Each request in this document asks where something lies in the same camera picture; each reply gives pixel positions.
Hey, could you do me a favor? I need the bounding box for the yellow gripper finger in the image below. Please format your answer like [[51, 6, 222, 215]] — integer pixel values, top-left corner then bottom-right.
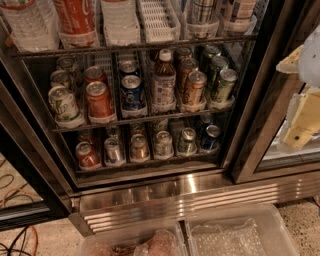
[[278, 87, 320, 153], [276, 45, 302, 74]]

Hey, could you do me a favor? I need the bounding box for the silver redbull can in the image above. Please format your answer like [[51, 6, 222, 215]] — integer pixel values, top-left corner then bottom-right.
[[104, 137, 125, 166]]

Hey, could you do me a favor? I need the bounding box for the right glass fridge door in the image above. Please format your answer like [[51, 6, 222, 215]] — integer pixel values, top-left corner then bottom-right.
[[230, 0, 320, 183]]

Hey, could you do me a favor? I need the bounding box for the green ginger ale can front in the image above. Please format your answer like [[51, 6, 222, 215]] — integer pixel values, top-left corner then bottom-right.
[[211, 68, 238, 103]]

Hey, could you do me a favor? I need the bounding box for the green can middle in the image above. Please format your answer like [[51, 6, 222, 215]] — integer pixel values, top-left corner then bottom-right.
[[207, 56, 229, 91]]

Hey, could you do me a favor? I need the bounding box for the orange gold can front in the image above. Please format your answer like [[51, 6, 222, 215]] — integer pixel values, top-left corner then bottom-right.
[[182, 71, 207, 112]]

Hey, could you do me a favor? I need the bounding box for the orange gold can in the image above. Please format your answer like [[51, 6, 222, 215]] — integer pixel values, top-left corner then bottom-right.
[[182, 71, 207, 112], [178, 58, 199, 93]]

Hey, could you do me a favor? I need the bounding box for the blue can bottom shelf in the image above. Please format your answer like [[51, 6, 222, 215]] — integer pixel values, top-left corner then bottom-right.
[[200, 125, 221, 150]]

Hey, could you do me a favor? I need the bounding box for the orange gold can middle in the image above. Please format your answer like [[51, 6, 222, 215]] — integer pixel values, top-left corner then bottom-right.
[[178, 58, 199, 93]]

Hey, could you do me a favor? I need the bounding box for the green can bottom shelf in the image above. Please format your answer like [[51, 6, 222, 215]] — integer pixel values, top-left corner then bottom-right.
[[177, 127, 197, 155]]

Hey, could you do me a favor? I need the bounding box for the white plastic shelf tray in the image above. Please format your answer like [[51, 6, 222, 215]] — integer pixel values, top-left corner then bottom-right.
[[137, 0, 181, 44]]

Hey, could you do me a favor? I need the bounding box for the silver white can bottom shelf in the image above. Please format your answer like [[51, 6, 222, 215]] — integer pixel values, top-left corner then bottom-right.
[[155, 131, 173, 159]]

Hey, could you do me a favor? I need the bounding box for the blue pepsi can front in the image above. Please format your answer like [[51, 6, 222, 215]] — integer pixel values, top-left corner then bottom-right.
[[120, 75, 147, 118]]

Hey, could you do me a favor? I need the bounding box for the blue pepsi can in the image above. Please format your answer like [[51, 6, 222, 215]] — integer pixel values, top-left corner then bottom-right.
[[120, 75, 147, 118], [119, 60, 140, 77]]

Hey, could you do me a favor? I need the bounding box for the blue pepsi can rear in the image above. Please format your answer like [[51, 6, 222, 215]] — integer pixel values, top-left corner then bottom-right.
[[119, 60, 140, 77]]

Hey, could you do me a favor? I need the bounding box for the gold can bottom shelf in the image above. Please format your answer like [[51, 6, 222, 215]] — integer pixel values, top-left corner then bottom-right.
[[130, 134, 150, 162]]

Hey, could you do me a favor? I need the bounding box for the steel fridge bottom grille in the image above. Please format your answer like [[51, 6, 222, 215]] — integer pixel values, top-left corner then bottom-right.
[[69, 171, 320, 237]]

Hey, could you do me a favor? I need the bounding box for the red soda can front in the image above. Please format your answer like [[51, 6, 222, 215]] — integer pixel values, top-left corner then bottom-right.
[[86, 81, 116, 123]]

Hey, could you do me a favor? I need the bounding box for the red soda can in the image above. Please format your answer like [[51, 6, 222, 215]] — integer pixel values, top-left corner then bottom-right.
[[84, 66, 107, 84], [86, 81, 116, 123]]

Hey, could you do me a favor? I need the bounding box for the red soda can rear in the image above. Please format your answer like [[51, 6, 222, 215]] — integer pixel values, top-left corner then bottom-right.
[[84, 66, 107, 84]]

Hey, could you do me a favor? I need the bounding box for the red can bottom shelf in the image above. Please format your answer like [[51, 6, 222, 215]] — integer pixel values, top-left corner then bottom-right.
[[75, 141, 100, 169]]

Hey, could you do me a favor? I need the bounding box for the green white 7up can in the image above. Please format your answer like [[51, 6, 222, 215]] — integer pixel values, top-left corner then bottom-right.
[[48, 85, 84, 129]]

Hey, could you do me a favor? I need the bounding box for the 7up can middle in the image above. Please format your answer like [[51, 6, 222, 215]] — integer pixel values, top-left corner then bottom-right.
[[50, 70, 72, 89]]

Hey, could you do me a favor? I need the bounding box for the right clear plastic bin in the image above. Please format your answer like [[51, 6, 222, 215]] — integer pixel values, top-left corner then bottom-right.
[[185, 204, 300, 256]]

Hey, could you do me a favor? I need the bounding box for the clear plastic bin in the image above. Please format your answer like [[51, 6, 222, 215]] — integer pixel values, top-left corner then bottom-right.
[[75, 219, 188, 256], [185, 204, 300, 256]]

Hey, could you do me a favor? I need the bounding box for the brown tea bottle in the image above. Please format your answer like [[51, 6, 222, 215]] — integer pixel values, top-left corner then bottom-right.
[[152, 49, 176, 112]]

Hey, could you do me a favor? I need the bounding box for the left clear plastic bin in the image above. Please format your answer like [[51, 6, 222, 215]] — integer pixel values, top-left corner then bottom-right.
[[75, 219, 188, 256]]

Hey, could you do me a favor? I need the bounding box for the red coke bottle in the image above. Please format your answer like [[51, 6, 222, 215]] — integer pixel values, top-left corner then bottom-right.
[[53, 0, 99, 49]]

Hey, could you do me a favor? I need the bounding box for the clear water bottle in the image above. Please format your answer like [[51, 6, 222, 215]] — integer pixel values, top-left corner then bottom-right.
[[0, 0, 59, 52]]

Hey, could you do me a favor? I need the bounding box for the orange cable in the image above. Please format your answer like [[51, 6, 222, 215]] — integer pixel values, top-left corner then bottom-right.
[[0, 187, 40, 256]]

